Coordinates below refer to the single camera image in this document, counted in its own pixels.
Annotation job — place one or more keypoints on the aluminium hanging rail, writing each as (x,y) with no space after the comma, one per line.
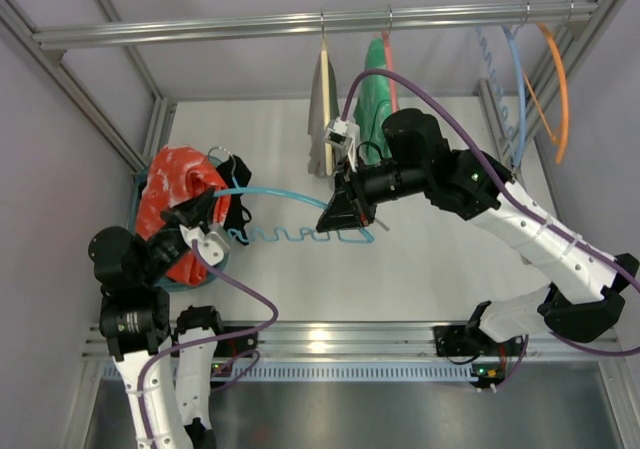
(121,34)

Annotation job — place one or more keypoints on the right aluminium frame post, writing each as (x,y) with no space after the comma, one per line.
(595,190)

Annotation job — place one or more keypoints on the light blue spiral hanger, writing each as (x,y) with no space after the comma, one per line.
(492,76)

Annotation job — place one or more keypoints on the green patterned trousers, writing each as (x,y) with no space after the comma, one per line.
(373,106)

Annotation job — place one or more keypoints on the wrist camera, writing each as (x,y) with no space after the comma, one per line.
(213,242)
(343,137)

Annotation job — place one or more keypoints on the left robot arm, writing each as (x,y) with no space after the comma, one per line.
(165,370)

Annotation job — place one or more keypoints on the beige wooden hanger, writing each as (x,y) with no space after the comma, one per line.
(326,101)

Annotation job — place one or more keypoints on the teal blue hanger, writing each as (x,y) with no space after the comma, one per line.
(276,215)

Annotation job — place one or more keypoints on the red white patterned trousers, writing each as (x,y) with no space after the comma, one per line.
(176,175)

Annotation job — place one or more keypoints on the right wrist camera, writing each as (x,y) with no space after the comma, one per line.
(343,137)

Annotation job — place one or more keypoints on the left aluminium frame post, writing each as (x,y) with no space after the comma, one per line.
(112,88)

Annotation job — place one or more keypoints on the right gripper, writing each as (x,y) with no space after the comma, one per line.
(354,196)

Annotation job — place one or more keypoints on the brown grey trousers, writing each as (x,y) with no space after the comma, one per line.
(316,165)

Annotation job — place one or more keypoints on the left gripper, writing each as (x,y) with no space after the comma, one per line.
(179,221)

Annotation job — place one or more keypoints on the aluminium frame post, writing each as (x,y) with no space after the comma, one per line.
(595,190)
(112,88)

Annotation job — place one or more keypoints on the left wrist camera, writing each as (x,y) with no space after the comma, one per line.
(213,242)

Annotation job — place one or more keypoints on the orange hanger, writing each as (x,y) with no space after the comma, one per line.
(559,137)

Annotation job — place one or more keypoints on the pink hanger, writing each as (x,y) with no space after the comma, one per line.
(385,35)

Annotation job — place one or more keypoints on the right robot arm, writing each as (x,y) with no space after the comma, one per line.
(583,299)

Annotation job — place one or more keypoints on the black clothes pile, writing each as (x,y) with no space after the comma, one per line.
(242,174)

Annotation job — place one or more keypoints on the teal laundry basket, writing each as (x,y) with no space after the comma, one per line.
(139,184)

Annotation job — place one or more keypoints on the light blue cable duct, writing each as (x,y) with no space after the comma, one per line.
(325,371)

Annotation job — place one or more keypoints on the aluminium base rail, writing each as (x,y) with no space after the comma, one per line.
(384,341)

